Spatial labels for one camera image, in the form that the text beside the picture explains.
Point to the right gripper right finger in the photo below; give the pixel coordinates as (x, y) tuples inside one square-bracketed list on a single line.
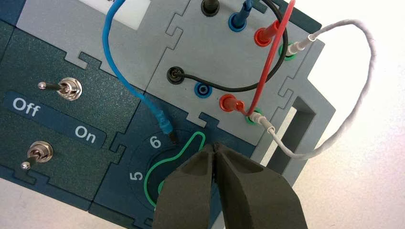
[(259, 199)]

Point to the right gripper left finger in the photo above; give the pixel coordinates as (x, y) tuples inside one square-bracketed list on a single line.
[(186, 196)]

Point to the dark green rotary knob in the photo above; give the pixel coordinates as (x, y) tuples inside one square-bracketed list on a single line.
[(177, 164)]

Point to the teal and grey task board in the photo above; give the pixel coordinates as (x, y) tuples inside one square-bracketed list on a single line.
[(95, 94)]

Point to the white display screen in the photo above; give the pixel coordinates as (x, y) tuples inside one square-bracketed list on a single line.
[(136, 12)]

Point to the metal toggle switch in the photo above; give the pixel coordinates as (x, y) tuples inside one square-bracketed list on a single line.
[(39, 152), (70, 89)]

